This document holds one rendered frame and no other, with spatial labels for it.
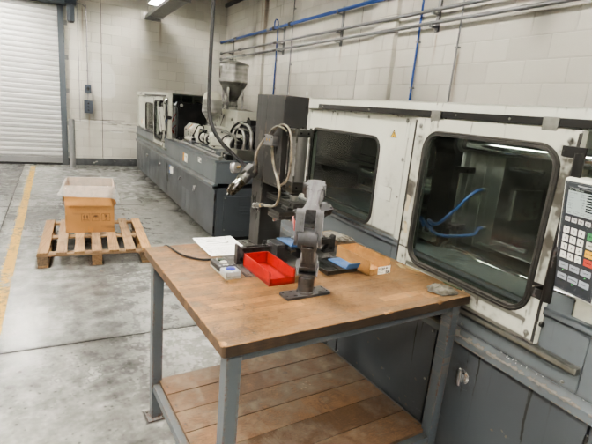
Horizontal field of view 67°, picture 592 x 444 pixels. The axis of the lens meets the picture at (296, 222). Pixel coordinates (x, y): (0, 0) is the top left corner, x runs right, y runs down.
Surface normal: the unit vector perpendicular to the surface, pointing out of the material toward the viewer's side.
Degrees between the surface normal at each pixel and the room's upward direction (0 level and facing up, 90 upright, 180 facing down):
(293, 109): 90
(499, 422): 90
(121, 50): 90
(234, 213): 90
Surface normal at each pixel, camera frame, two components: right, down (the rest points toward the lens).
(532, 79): -0.88, 0.04
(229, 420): 0.51, 0.25
